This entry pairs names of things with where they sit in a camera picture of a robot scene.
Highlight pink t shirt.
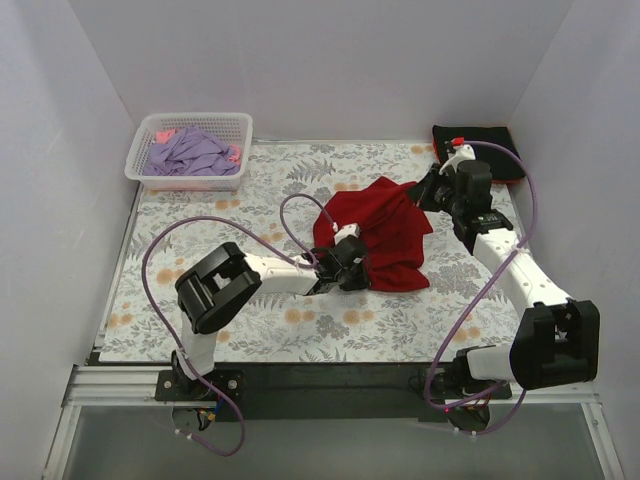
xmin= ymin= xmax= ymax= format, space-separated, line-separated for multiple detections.
xmin=155 ymin=129 xmax=177 ymax=144

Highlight white plastic laundry basket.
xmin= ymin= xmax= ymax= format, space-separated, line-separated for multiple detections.
xmin=124 ymin=112 xmax=253 ymax=191

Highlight aluminium frame rail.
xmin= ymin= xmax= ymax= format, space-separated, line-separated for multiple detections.
xmin=60 ymin=363 xmax=601 ymax=409

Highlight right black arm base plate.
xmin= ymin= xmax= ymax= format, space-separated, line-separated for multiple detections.
xmin=429 ymin=366 xmax=512 ymax=432

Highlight red t shirt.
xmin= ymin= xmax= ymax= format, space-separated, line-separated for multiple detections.
xmin=313 ymin=177 xmax=433 ymax=293

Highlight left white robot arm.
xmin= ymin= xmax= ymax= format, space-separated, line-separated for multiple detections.
xmin=172 ymin=235 xmax=371 ymax=400

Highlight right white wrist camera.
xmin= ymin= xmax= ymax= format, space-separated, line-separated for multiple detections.
xmin=439 ymin=137 xmax=476 ymax=176

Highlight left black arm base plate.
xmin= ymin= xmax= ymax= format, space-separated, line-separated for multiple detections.
xmin=154 ymin=369 xmax=243 ymax=405

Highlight folded black t shirt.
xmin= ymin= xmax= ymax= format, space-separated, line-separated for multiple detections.
xmin=432 ymin=124 xmax=527 ymax=183

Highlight purple t shirt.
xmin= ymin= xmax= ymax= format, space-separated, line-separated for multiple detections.
xmin=143 ymin=126 xmax=241 ymax=177

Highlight floral patterned table mat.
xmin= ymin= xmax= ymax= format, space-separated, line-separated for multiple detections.
xmin=99 ymin=143 xmax=519 ymax=363

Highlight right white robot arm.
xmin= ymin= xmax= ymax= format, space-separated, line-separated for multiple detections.
xmin=408 ymin=160 xmax=600 ymax=398

